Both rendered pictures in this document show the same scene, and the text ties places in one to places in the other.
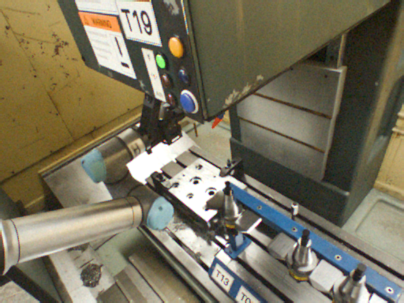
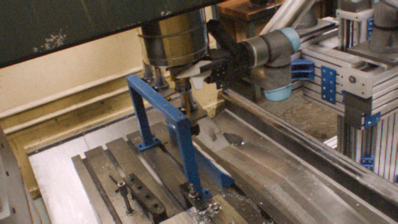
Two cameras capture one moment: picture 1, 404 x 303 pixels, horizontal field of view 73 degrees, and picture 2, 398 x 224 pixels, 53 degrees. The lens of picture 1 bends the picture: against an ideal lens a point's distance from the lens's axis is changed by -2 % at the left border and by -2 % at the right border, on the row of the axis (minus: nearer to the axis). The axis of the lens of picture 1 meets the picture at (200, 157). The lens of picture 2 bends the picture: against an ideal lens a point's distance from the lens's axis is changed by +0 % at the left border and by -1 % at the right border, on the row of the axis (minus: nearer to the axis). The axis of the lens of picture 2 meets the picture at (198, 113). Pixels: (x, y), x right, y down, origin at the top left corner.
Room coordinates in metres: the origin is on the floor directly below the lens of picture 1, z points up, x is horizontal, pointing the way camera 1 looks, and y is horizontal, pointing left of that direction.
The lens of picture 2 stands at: (1.58, 0.19, 1.80)
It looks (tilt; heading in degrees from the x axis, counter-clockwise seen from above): 29 degrees down; 191
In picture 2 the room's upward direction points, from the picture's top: 10 degrees counter-clockwise
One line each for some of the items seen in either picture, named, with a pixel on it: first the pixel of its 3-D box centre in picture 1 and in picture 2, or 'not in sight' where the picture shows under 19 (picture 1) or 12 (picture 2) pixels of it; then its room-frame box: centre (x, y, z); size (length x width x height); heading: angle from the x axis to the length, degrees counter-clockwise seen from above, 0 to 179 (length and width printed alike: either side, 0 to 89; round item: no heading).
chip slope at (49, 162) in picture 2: not in sight; (145, 171); (0.18, -0.37, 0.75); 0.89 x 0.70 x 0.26; 125
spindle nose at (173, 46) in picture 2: not in sight; (171, 29); (0.72, 0.00, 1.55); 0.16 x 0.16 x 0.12
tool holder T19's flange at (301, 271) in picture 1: (301, 260); (161, 87); (0.30, -0.18, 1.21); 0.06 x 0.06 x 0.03
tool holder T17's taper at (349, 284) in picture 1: (353, 284); (147, 67); (0.21, -0.24, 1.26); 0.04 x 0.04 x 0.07
